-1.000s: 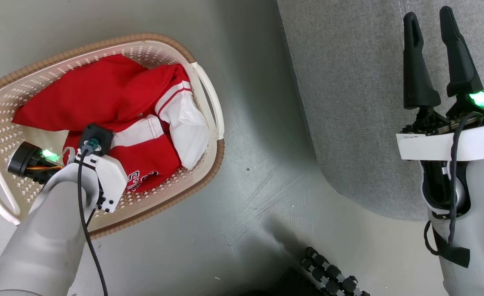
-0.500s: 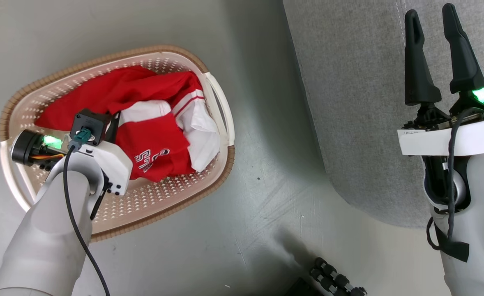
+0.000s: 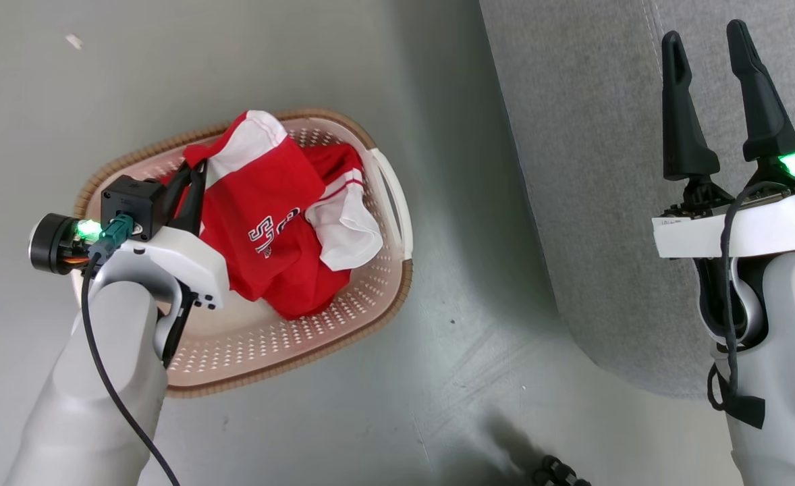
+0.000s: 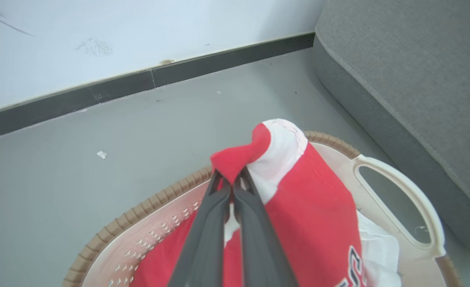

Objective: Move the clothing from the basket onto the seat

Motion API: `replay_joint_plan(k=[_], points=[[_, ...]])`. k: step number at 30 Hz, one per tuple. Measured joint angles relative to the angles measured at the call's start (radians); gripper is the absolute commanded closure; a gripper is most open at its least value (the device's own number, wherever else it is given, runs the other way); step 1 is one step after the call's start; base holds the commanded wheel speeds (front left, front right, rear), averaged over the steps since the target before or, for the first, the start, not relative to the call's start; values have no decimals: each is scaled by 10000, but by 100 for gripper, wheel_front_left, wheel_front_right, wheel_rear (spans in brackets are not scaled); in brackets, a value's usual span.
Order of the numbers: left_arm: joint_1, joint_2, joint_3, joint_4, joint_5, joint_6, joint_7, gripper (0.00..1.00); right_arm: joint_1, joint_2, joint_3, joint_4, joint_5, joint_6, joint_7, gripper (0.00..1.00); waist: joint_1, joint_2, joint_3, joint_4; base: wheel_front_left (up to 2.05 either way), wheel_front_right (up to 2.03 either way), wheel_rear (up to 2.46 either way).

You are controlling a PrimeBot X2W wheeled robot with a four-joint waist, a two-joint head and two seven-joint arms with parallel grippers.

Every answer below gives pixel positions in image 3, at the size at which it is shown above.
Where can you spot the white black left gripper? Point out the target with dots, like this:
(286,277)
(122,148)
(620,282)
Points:
(175,260)

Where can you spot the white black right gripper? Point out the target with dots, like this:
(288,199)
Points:
(775,226)

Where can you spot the red and white shirt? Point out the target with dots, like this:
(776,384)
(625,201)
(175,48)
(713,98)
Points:
(262,196)

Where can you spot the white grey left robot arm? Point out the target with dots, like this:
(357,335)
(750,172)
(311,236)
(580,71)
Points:
(100,378)

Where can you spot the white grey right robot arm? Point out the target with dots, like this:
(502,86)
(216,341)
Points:
(789,351)

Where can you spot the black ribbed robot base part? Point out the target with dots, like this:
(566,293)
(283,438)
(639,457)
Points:
(559,472)

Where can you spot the cream perforated laundry basket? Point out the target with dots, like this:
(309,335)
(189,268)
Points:
(269,337)

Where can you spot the grey fabric sofa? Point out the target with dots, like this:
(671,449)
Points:
(573,135)

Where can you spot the small white paper scrap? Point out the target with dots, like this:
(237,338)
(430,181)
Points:
(73,41)

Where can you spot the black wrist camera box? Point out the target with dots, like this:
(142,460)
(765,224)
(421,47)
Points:
(131,202)

